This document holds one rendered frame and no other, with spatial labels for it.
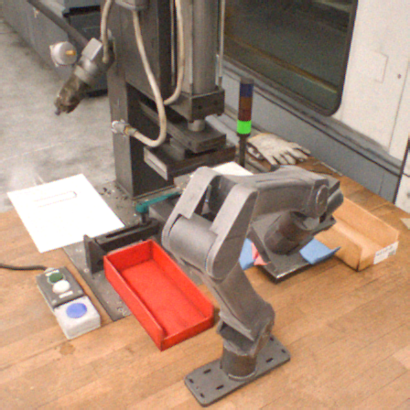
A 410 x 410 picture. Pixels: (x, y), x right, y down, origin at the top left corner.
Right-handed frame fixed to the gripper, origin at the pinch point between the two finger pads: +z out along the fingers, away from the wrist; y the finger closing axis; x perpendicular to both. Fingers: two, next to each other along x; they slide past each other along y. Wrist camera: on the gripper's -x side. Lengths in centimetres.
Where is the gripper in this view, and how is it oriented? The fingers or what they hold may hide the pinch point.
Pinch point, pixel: (257, 260)
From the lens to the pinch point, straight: 108.8
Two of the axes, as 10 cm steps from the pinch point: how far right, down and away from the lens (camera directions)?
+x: -8.1, 2.8, -5.1
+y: -4.7, -8.3, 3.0
